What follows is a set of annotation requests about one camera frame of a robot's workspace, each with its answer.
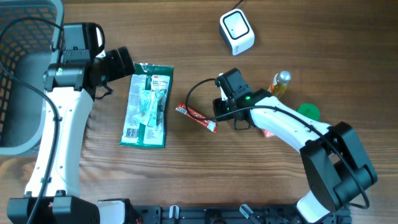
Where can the white barcode scanner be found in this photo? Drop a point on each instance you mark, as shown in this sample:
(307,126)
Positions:
(236,31)

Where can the dark grey mesh basket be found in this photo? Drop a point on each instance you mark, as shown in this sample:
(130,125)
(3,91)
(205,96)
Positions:
(29,44)

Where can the green lid jar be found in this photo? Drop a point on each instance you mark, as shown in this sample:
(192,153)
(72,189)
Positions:
(309,110)

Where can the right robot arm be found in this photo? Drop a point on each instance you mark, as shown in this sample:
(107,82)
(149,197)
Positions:
(337,167)

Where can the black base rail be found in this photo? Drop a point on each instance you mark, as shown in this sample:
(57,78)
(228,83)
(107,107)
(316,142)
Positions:
(278,214)

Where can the red white tube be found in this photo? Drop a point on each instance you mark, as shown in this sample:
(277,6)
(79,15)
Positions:
(198,117)

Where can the small yellow bottle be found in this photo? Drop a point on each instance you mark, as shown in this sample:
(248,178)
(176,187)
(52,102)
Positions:
(280,83)

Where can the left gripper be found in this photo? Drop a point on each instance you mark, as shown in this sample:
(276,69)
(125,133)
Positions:
(119,70)

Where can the green package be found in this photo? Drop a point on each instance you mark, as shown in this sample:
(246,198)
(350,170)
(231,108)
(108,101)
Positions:
(149,93)

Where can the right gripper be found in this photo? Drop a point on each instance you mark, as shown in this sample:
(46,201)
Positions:
(218,103)

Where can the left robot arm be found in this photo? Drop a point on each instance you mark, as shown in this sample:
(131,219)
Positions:
(53,193)

